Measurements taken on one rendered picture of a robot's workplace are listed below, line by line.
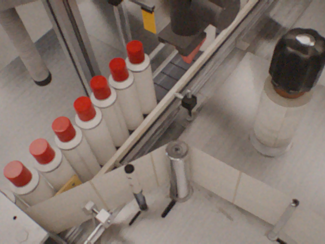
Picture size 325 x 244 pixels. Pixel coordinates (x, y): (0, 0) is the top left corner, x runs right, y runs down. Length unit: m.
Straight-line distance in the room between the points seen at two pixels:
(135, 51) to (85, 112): 0.16
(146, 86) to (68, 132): 0.22
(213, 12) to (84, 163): 0.36
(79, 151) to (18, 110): 0.39
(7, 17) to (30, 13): 2.11
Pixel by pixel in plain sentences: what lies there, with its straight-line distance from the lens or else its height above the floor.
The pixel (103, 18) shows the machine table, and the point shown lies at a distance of 1.18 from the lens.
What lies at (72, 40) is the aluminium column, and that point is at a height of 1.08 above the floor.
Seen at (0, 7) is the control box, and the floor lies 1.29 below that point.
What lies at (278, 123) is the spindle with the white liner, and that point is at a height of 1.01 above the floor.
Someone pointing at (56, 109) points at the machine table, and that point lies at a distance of 0.98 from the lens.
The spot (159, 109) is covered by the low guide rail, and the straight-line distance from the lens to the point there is 0.81.
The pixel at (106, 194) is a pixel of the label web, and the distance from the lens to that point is 0.65.
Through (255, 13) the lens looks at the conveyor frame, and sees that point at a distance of 1.08.
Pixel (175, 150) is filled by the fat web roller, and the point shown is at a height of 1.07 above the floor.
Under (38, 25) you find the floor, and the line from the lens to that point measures 2.59.
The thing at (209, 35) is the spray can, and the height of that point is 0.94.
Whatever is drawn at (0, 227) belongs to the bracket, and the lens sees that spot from 0.51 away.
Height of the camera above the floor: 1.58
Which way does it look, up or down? 57 degrees down
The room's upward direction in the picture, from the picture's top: 9 degrees counter-clockwise
